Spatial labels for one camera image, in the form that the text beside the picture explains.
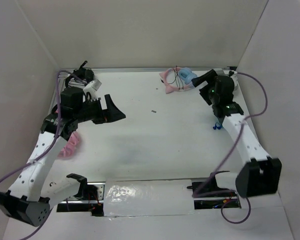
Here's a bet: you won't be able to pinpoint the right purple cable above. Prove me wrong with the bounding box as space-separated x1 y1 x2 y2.
193 71 269 224

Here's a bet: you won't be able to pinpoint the purple cable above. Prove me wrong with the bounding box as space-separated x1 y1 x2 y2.
0 70 86 240
193 71 269 224

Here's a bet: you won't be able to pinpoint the white taped front panel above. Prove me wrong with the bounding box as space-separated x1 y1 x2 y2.
103 179 195 217

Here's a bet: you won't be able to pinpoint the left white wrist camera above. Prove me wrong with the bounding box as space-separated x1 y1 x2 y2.
83 79 102 101

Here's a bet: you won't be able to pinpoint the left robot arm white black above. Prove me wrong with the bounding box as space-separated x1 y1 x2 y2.
0 87 126 227

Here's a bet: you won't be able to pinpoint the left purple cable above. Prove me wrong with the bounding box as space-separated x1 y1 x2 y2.
0 70 86 240

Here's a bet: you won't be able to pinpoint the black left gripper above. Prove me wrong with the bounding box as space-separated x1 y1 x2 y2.
74 93 126 124

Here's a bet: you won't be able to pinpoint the black wired headphones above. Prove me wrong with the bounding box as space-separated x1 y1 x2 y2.
64 60 95 88

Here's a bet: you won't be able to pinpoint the blue pink cat-ear headphones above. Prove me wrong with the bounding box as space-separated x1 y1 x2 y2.
159 66 198 94

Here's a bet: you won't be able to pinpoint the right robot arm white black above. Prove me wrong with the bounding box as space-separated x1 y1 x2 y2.
192 69 282 198

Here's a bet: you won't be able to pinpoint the thin black headphone cable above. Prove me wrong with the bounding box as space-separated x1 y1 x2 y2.
171 65 187 90

